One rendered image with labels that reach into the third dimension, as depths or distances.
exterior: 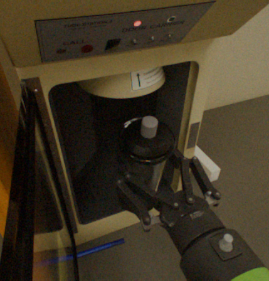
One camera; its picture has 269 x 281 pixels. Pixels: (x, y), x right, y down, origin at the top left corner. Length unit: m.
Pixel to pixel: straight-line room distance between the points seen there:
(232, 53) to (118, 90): 0.76
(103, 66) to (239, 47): 0.82
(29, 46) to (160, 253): 0.54
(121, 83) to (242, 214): 0.51
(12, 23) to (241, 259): 0.34
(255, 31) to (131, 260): 0.93
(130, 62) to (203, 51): 0.13
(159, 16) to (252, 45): 0.91
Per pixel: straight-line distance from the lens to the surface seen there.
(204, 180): 0.46
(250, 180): 0.89
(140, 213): 0.41
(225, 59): 1.14
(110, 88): 0.45
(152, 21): 0.32
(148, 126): 0.43
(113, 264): 0.67
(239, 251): 0.35
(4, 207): 0.40
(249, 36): 1.17
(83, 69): 0.39
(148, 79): 0.47
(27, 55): 0.33
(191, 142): 0.58
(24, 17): 0.27
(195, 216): 0.38
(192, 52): 0.46
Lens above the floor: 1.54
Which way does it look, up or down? 40 degrees down
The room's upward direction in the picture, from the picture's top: straight up
